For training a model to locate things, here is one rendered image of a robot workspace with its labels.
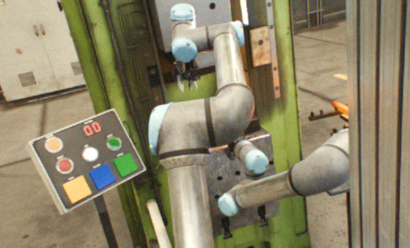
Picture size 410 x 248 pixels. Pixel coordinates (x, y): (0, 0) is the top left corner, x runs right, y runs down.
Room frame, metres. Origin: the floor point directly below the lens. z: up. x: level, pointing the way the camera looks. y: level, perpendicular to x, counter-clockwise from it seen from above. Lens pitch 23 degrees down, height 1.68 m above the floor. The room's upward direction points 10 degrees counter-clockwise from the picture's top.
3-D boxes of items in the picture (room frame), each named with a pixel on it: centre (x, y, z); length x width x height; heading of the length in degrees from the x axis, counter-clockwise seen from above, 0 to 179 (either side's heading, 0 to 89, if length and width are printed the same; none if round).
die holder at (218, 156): (1.84, -0.04, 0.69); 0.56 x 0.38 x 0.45; 13
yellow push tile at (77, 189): (1.24, 0.49, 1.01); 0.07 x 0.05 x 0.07; 128
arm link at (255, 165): (1.24, -0.15, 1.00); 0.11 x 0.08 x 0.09; 13
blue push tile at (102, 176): (1.31, 0.41, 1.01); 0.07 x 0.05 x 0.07; 128
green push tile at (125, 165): (1.37, 0.33, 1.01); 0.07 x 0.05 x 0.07; 128
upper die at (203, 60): (1.82, 0.01, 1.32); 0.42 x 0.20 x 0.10; 13
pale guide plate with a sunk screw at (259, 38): (1.81, -0.31, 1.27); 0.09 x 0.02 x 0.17; 103
